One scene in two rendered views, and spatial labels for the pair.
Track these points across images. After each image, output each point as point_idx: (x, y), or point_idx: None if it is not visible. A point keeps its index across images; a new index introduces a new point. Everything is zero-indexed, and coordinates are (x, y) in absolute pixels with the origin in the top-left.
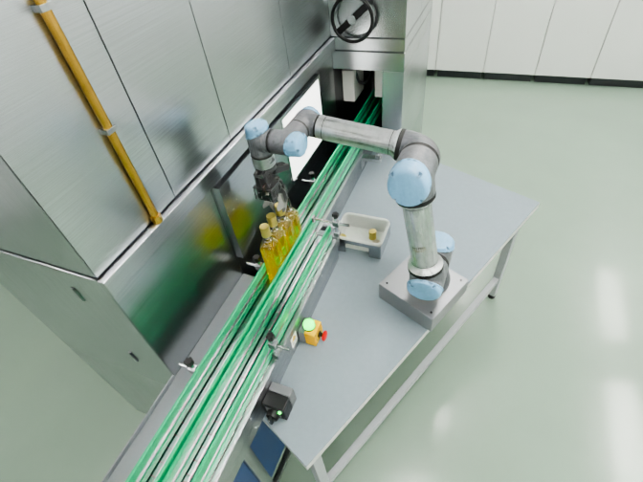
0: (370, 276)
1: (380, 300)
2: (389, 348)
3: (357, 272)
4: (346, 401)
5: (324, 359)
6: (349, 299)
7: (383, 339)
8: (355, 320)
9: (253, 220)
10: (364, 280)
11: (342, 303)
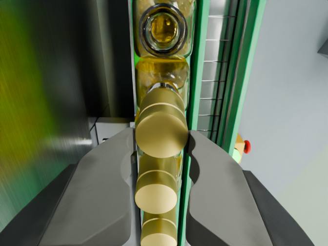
0: (304, 8)
1: (318, 58)
2: (323, 127)
3: (277, 3)
4: (273, 185)
5: (244, 157)
6: (267, 71)
7: (316, 119)
8: (278, 103)
9: (49, 104)
10: (291, 22)
11: (256, 81)
